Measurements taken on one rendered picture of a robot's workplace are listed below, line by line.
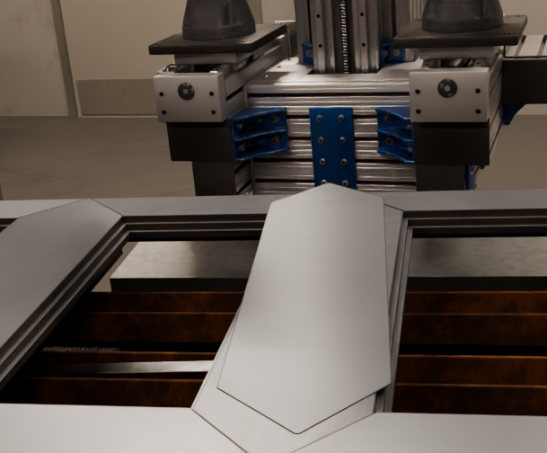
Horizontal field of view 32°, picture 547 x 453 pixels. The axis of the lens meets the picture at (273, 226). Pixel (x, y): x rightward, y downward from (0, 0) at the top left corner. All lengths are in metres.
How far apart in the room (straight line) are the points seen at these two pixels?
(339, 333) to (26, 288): 0.45
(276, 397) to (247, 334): 0.15
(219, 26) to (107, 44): 4.01
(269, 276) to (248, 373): 0.25
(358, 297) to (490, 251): 0.60
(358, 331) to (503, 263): 0.63
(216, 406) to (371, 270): 0.36
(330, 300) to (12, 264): 0.49
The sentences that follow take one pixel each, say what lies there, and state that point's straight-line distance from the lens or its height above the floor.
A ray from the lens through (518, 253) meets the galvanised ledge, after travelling 1.71.
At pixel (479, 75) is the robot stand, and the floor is 0.99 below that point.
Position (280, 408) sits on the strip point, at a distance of 0.94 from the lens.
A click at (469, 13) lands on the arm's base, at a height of 1.07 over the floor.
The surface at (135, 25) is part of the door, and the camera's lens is 5.79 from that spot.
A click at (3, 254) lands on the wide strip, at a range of 1.45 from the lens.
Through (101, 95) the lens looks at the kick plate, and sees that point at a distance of 5.99.
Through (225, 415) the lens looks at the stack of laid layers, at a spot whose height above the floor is 0.85.
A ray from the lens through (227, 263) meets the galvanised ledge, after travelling 1.73.
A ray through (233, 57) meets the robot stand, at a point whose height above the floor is 1.01.
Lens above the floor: 1.34
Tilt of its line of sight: 20 degrees down
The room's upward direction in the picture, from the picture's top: 5 degrees counter-clockwise
